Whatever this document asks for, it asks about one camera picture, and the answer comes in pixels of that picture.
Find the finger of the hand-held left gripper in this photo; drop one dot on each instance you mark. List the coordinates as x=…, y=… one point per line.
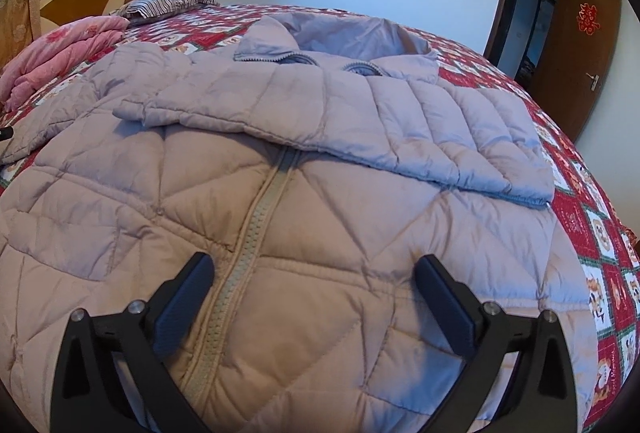
x=5, y=134

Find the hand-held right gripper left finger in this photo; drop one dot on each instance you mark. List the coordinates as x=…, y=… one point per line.
x=175, y=313

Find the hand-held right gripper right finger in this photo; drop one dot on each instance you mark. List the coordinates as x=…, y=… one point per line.
x=450, y=308

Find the lilac quilted down jacket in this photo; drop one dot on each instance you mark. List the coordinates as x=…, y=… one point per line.
x=325, y=238

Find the pink folded quilt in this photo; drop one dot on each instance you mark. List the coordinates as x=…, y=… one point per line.
x=60, y=48

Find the red printed bed blanket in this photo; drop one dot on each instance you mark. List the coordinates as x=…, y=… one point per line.
x=595, y=233

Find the striped pillow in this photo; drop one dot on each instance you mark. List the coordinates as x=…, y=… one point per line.
x=165, y=3

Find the brown wooden door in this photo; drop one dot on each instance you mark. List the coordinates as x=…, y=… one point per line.
x=565, y=63

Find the red paper door decoration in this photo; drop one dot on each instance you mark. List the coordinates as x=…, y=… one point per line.
x=587, y=18

